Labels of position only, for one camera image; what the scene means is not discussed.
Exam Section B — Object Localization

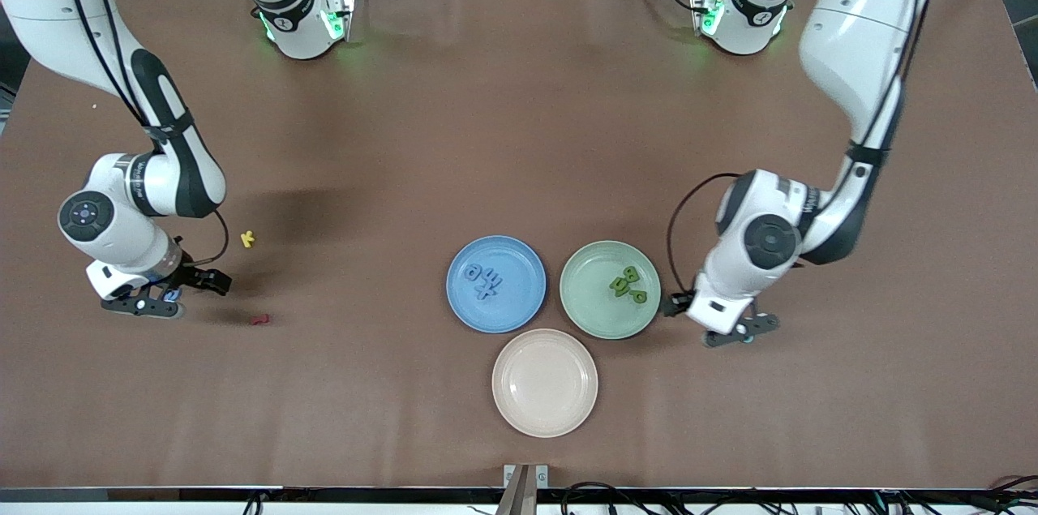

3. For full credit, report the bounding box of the green plate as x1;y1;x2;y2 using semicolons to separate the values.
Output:
560;240;662;341

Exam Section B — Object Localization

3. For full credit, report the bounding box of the beige plate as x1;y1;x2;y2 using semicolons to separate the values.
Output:
491;328;599;439

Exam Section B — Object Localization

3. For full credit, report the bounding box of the blue plate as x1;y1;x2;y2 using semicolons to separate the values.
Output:
446;235;547;334

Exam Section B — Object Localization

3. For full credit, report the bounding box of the brown table cover sheet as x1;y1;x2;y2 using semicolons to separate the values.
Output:
0;0;1038;491

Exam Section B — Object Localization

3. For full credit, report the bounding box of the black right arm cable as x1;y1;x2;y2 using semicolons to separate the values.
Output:
57;0;230;266

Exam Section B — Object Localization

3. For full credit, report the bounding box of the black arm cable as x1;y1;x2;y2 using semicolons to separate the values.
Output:
666;0;925;298
57;0;230;266

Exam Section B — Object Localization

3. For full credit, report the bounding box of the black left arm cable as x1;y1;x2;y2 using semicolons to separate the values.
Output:
666;0;925;298

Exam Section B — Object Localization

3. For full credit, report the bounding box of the black looped floor cable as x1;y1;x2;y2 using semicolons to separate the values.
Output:
560;482;654;515

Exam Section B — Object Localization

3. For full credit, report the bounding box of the metal table edge bracket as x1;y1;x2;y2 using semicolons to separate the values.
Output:
496;464;551;515

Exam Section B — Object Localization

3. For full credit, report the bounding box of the black floor cable bundle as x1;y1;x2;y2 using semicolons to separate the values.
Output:
961;473;1038;515

